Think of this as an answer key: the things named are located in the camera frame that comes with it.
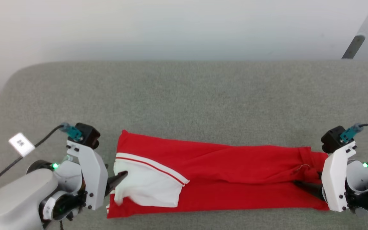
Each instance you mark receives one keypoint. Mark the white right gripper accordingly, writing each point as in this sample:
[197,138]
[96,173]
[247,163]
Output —
[335,182]

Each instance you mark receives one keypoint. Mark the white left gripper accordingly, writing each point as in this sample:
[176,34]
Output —
[93,179]

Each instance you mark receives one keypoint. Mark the red Bulls basketball jersey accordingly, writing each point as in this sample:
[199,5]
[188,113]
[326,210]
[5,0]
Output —
[235,179]

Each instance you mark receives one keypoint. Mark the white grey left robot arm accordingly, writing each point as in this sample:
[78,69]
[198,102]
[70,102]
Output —
[18,198]

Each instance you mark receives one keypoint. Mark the grey fabric sofa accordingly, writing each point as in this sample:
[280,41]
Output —
[203,95]

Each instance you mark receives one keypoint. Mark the dark grey slanted pole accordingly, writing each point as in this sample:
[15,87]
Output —
[353,47]

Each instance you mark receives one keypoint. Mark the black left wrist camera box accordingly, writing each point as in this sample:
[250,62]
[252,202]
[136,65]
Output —
[89,135]

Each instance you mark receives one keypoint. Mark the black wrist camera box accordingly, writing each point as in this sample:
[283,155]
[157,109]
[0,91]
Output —
[332,139]
[89,135]

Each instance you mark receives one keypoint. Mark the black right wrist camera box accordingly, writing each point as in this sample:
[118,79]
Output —
[332,139]

